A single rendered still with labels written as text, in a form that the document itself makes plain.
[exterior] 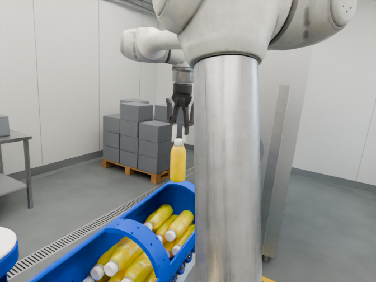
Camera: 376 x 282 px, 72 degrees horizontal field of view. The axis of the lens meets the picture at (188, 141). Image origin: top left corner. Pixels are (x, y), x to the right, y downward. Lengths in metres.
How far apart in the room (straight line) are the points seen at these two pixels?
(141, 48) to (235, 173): 0.64
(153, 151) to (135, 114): 0.64
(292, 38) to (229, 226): 0.32
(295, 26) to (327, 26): 0.05
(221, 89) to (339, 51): 4.92
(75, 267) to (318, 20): 0.91
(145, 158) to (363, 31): 4.03
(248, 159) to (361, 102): 4.91
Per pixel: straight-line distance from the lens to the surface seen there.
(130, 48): 0.93
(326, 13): 0.48
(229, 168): 0.36
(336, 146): 5.33
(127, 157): 4.49
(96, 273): 0.93
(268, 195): 1.75
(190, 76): 1.00
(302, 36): 0.50
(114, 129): 4.59
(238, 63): 0.38
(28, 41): 4.45
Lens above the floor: 1.70
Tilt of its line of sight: 14 degrees down
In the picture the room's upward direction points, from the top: 5 degrees clockwise
